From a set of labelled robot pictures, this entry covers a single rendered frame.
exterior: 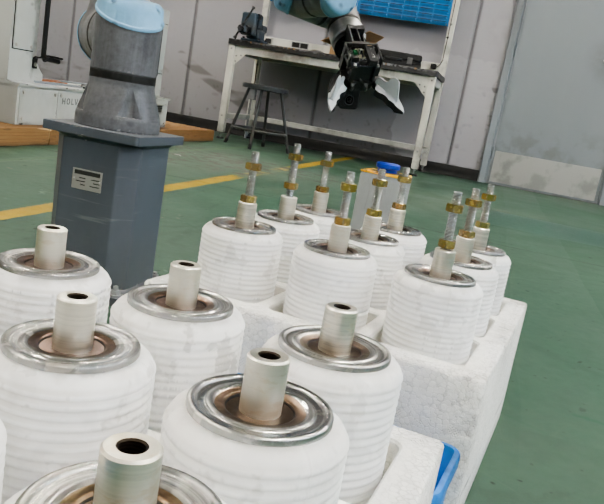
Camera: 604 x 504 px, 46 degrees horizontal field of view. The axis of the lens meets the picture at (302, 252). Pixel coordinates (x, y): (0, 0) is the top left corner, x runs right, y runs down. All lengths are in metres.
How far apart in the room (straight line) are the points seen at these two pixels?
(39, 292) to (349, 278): 0.34
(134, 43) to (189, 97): 5.32
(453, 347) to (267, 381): 0.41
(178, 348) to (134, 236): 0.84
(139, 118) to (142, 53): 0.11
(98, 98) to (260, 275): 0.59
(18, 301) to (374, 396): 0.26
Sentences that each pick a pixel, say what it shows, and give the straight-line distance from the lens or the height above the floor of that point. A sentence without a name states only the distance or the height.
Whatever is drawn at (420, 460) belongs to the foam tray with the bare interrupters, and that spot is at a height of 0.18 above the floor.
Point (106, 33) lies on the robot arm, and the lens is 1.31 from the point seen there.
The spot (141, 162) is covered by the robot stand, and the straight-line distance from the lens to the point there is 1.28.
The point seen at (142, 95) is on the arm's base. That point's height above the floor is 0.37.
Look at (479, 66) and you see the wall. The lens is 6.06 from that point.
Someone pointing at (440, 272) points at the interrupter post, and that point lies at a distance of 0.76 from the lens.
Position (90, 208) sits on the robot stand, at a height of 0.16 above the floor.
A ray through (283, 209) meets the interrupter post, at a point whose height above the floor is 0.26.
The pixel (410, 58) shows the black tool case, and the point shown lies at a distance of 5.52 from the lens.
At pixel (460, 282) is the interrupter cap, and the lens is 0.75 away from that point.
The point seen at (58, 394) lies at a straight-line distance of 0.39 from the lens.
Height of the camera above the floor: 0.41
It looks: 12 degrees down
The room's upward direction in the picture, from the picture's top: 10 degrees clockwise
